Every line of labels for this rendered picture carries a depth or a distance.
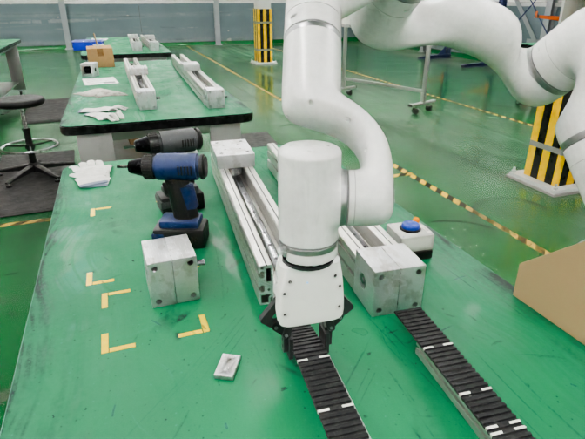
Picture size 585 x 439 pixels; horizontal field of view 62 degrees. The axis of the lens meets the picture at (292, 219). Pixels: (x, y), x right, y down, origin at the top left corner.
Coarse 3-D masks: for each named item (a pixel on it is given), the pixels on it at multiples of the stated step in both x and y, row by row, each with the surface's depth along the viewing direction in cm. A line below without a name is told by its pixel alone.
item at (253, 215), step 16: (224, 176) 134; (240, 176) 146; (256, 176) 134; (224, 192) 132; (240, 192) 130; (256, 192) 125; (240, 208) 113; (256, 208) 123; (272, 208) 113; (240, 224) 106; (256, 224) 112; (272, 224) 108; (240, 240) 110; (256, 240) 98; (272, 240) 107; (256, 256) 92; (272, 256) 98; (256, 272) 92; (272, 272) 90; (256, 288) 94; (272, 288) 92
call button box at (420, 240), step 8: (392, 224) 111; (400, 224) 111; (392, 232) 109; (400, 232) 108; (408, 232) 107; (416, 232) 107; (424, 232) 108; (400, 240) 105; (408, 240) 105; (416, 240) 106; (424, 240) 106; (432, 240) 107; (416, 248) 107; (424, 248) 107; (432, 248) 108; (424, 256) 108
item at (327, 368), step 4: (328, 364) 72; (332, 364) 72; (304, 368) 71; (308, 368) 71; (312, 368) 71; (316, 368) 72; (320, 368) 72; (324, 368) 72; (328, 368) 71; (332, 368) 71; (304, 372) 71; (308, 372) 71; (312, 372) 71; (316, 372) 71; (320, 372) 71; (324, 372) 71; (328, 372) 71; (332, 372) 71; (304, 376) 70; (308, 376) 70; (312, 376) 70
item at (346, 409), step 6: (330, 408) 65; (336, 408) 65; (342, 408) 65; (348, 408) 65; (318, 414) 64; (324, 414) 64; (330, 414) 64; (336, 414) 64; (342, 414) 64; (348, 414) 64; (354, 414) 64; (324, 420) 63
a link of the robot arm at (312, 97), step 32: (288, 32) 73; (320, 32) 71; (288, 64) 71; (320, 64) 69; (288, 96) 69; (320, 96) 67; (320, 128) 71; (352, 128) 67; (384, 160) 64; (352, 192) 62; (384, 192) 63; (352, 224) 65
